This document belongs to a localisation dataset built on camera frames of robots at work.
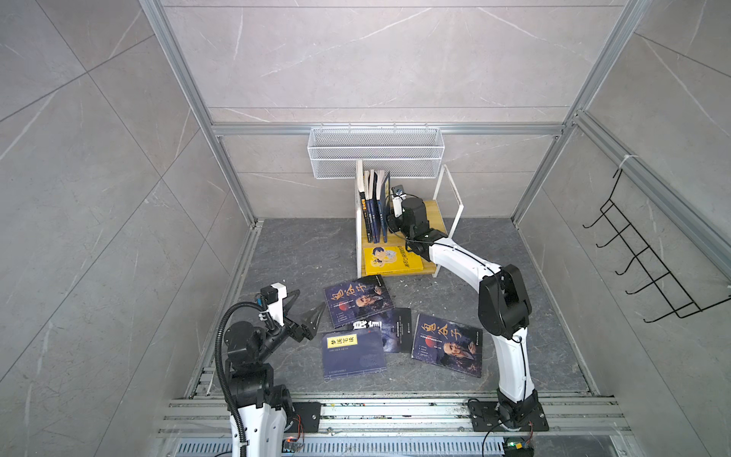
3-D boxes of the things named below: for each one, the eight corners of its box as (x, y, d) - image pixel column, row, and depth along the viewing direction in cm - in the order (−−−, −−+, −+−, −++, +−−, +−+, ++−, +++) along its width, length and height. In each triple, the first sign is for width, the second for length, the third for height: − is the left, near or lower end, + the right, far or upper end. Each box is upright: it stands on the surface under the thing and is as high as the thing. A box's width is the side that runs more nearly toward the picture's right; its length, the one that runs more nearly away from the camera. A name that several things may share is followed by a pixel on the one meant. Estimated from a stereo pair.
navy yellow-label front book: (323, 379, 82) (322, 376, 79) (323, 337, 90) (322, 333, 87) (386, 371, 83) (387, 368, 81) (380, 331, 91) (381, 326, 89)
